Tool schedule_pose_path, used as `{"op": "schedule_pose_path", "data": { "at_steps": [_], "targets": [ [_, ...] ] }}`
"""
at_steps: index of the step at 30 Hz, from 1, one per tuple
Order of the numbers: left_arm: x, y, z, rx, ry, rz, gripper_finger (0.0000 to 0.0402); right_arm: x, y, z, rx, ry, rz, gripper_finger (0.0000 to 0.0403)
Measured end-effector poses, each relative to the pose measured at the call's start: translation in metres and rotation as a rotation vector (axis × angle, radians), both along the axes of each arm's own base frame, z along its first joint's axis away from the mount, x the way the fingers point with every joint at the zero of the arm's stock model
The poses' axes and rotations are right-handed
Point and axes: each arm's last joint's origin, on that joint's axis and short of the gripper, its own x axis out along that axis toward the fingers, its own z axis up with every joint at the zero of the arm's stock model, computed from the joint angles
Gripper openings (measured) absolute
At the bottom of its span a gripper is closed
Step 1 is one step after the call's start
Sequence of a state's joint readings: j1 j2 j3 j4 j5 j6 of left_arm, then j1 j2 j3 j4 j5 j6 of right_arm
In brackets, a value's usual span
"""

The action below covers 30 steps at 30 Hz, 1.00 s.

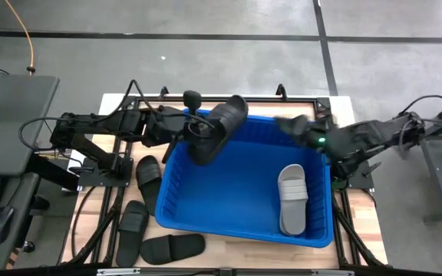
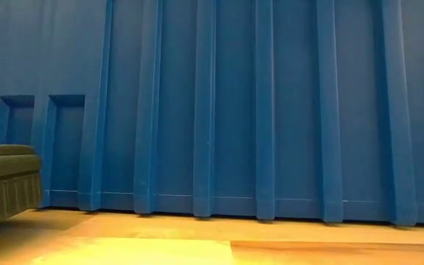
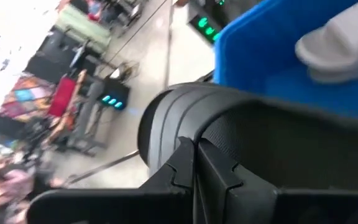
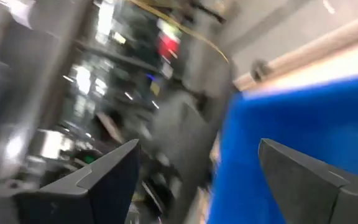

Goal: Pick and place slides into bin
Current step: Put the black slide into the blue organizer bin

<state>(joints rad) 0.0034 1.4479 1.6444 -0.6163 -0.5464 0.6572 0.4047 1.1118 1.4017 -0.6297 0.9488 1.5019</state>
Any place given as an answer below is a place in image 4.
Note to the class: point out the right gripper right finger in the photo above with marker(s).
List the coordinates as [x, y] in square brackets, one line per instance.
[306, 193]

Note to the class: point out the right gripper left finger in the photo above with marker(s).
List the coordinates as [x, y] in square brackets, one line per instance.
[104, 193]

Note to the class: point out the blue plastic bin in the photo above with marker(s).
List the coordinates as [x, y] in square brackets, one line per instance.
[291, 118]

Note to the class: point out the red box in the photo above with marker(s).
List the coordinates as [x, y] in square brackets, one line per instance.
[168, 46]

